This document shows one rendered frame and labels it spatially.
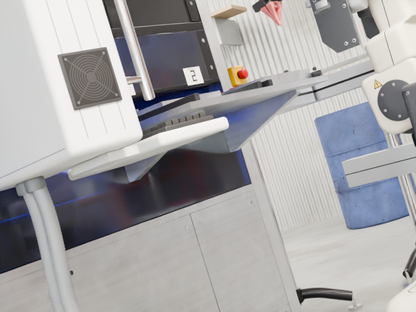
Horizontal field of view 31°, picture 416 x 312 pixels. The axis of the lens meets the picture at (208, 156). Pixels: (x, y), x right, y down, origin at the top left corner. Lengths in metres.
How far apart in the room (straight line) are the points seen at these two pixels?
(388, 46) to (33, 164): 0.91
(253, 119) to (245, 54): 3.94
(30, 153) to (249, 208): 1.19
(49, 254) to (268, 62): 4.76
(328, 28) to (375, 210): 3.27
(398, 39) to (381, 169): 1.47
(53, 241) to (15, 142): 0.25
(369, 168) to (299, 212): 3.14
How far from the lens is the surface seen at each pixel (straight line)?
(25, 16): 1.57
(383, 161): 3.32
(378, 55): 1.95
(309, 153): 6.36
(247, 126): 2.60
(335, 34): 1.98
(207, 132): 1.69
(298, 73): 2.45
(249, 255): 2.64
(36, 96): 1.58
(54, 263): 1.81
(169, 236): 2.37
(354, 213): 5.24
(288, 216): 6.50
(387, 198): 5.17
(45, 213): 1.80
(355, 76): 3.30
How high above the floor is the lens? 0.71
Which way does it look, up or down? 1 degrees up
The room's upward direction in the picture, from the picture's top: 17 degrees counter-clockwise
